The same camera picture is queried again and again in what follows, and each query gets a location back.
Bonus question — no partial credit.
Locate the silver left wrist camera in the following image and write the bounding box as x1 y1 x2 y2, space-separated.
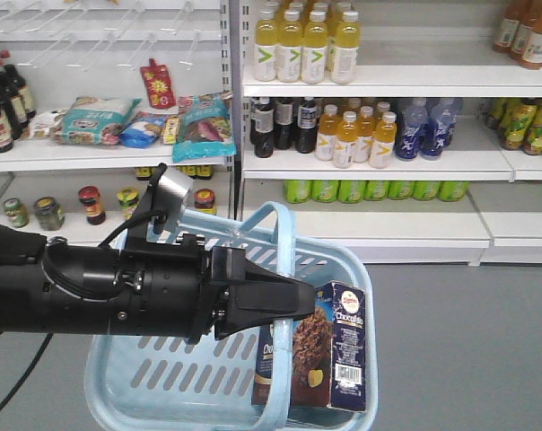
150 163 193 234

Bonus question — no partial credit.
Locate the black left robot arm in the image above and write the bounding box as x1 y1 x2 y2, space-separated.
0 224 315 344

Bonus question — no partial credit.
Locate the teal snack bag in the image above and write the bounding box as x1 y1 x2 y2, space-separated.
172 92 236 163

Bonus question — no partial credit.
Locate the red spout sauce pouch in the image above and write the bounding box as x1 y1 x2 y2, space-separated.
140 57 177 110

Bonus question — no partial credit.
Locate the dark blue Chocofelo cookie box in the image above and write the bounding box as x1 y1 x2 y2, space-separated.
251 280 367 412

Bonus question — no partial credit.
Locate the light blue shopping basket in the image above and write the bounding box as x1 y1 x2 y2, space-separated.
84 202 378 430

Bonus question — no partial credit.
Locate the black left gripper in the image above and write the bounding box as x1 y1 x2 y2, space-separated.
126 233 315 344

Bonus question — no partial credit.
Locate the white store shelving unit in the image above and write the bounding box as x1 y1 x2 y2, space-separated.
0 1 542 266

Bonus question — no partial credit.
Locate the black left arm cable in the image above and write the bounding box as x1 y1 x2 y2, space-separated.
0 208 169 427

